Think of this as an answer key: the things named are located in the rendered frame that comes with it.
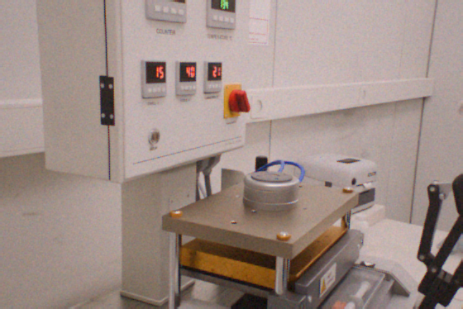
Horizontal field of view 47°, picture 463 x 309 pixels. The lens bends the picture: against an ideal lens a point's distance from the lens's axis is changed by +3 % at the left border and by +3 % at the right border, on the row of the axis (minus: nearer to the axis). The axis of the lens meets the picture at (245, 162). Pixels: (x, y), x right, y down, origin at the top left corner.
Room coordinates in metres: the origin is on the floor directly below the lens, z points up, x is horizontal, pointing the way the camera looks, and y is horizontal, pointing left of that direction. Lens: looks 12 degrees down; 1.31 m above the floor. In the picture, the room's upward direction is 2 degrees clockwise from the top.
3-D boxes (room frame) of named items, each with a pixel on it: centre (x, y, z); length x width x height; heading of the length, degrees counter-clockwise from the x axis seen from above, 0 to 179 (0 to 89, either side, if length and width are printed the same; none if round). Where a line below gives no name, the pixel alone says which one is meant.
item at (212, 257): (0.71, -0.04, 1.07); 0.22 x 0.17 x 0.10; 153
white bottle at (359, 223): (1.36, -0.32, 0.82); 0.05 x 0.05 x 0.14
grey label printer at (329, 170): (1.79, -0.33, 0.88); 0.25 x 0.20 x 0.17; 49
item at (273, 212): (0.73, -0.02, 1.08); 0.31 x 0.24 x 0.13; 153
